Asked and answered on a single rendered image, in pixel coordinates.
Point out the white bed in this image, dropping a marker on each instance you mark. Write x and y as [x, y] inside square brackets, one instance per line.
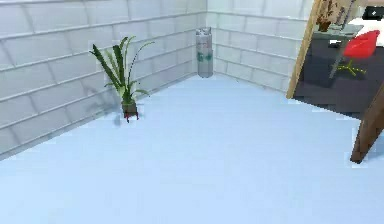
[371, 27]

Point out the grey glass desk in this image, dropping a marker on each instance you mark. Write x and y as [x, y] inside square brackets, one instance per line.
[336, 34]

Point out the black laptop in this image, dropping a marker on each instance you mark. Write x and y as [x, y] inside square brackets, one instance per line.
[374, 12]

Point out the brown wooden room door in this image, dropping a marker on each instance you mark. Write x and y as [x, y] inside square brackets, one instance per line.
[371, 128]

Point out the grey cylindrical bin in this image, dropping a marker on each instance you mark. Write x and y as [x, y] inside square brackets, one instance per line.
[204, 53]

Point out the green potted house plant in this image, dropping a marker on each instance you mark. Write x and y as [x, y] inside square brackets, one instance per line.
[121, 75]

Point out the red swivel chair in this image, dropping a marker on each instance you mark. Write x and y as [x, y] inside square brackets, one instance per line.
[360, 47]

